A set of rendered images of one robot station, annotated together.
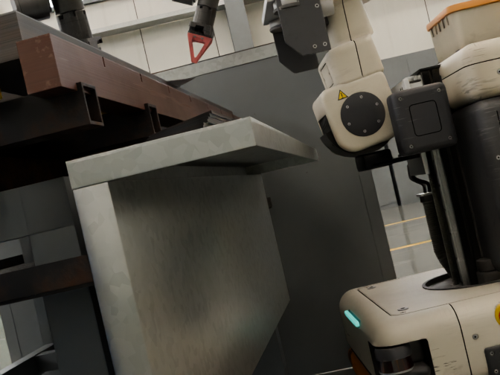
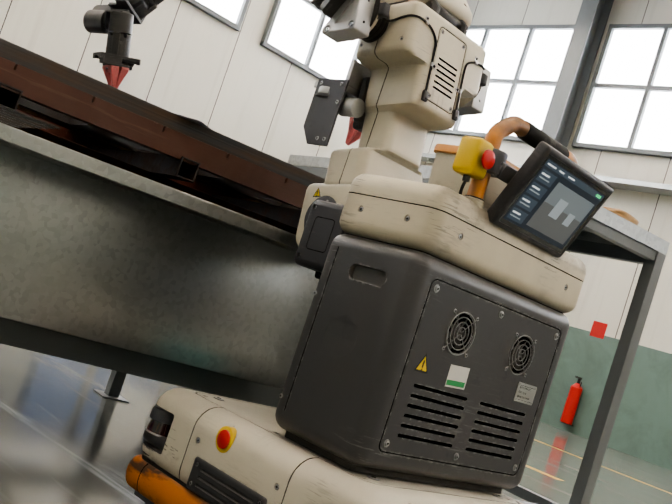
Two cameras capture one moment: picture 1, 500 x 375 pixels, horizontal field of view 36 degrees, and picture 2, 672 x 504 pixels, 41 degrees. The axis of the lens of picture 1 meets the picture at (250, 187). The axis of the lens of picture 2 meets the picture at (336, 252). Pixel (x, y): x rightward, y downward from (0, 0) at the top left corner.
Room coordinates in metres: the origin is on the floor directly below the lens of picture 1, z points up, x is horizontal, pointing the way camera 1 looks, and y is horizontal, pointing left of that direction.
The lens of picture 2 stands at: (0.49, -1.80, 0.54)
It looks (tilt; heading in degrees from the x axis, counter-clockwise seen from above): 3 degrees up; 47
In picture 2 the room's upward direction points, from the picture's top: 18 degrees clockwise
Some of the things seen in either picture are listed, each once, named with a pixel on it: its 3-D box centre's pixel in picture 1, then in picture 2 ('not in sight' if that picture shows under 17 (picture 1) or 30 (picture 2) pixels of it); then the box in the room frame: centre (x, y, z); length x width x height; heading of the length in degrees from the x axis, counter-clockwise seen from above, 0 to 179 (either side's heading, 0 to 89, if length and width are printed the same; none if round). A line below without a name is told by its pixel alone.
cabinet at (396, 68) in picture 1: (417, 126); not in sight; (10.50, -2.41, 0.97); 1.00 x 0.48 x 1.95; 91
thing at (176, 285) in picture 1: (229, 268); (74, 254); (1.45, 0.07, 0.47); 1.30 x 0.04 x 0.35; 172
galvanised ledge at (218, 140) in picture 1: (247, 160); (114, 177); (1.44, -0.01, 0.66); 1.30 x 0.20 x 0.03; 172
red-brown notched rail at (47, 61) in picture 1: (192, 114); (190, 151); (1.65, 0.08, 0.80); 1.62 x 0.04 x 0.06; 172
